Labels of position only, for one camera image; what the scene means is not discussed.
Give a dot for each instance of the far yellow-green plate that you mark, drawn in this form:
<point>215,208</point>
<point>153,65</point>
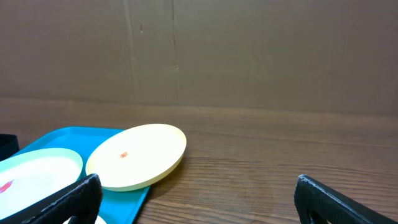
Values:
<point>137,157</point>

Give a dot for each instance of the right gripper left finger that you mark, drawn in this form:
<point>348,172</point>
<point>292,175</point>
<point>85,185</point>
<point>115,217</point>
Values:
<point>78,203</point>

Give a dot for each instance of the light blue plate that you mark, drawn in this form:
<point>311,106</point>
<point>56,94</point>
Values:
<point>32,176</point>

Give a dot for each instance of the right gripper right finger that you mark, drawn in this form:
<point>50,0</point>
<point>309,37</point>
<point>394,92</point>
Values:
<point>318,203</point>

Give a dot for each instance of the black water tray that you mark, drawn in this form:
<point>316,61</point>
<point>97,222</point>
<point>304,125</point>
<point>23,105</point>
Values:
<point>8,146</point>

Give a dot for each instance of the teal plastic tray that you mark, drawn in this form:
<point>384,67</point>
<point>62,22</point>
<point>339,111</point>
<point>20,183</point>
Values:
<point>116,207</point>

